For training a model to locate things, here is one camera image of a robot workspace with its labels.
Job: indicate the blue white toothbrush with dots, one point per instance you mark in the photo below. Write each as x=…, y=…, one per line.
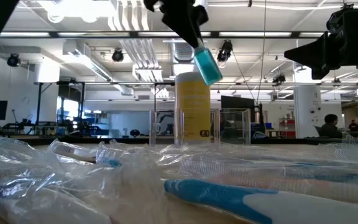
x=110, y=162
x=213, y=194
x=337, y=178

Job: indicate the clear acrylic organizer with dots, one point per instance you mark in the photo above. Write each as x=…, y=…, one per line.
x=152, y=127

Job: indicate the person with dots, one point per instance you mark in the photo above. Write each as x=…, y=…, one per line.
x=354, y=126
x=331, y=127

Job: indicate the black monitor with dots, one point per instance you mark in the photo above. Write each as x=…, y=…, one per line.
x=241, y=102

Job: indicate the red shelf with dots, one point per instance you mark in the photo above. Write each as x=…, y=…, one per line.
x=287, y=133

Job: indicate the black ceiling spotlight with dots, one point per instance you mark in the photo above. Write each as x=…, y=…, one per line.
x=13, y=60
x=225, y=49
x=117, y=56
x=279, y=79

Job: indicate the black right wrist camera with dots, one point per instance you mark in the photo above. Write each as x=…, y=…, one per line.
x=336, y=18

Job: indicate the yellow canister white lid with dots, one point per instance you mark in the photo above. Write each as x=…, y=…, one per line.
x=193, y=105

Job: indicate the black aluminium table frame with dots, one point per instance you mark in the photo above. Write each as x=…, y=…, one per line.
x=73, y=141

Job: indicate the grey office chair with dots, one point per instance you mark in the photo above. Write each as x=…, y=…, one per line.
x=318, y=131

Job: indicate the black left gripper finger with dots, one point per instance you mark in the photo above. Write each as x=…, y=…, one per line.
x=182, y=21
x=202, y=15

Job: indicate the white round column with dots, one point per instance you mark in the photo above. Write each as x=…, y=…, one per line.
x=306, y=105

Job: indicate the black background workstation frame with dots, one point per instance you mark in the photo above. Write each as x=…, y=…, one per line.
x=38, y=105

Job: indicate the silver ribbed air duct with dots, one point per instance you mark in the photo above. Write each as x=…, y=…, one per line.
x=182, y=51

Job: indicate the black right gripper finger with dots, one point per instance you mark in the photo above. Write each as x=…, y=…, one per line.
x=321, y=74
x=315, y=53

